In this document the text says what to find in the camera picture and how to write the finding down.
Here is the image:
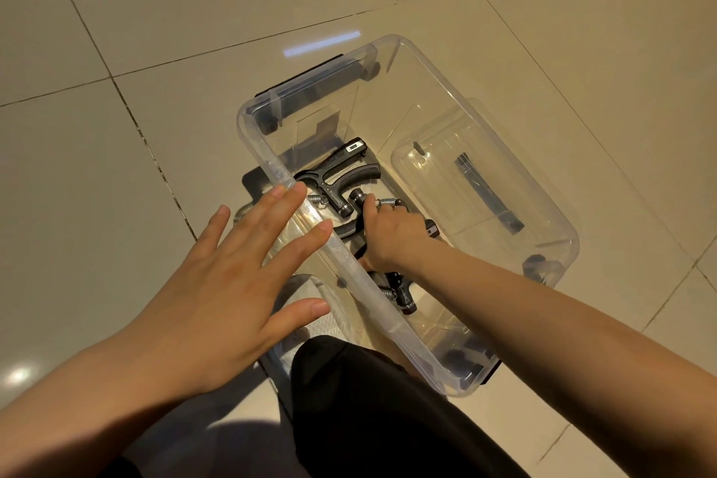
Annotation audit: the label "person's left forearm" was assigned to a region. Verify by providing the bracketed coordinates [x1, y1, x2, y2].
[0, 323, 194, 478]

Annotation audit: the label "black trousers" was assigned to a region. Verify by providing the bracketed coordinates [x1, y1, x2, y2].
[291, 335, 530, 478]

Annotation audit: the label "black spring hand gripper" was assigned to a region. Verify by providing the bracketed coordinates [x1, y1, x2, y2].
[333, 187, 441, 260]
[378, 270, 418, 316]
[294, 137, 383, 220]

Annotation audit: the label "person's right forearm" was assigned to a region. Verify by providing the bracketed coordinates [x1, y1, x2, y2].
[391, 239, 717, 478]

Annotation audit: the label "person's right hand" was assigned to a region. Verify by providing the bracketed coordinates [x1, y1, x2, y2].
[358, 193, 444, 277]

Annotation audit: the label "white right shoe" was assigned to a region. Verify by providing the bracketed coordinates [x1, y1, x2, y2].
[274, 276, 365, 361]

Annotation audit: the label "clear plastic storage box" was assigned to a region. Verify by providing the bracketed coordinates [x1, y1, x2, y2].
[236, 34, 581, 399]

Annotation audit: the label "person's left hand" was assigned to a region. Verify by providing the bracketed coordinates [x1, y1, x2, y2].
[120, 180, 335, 397]

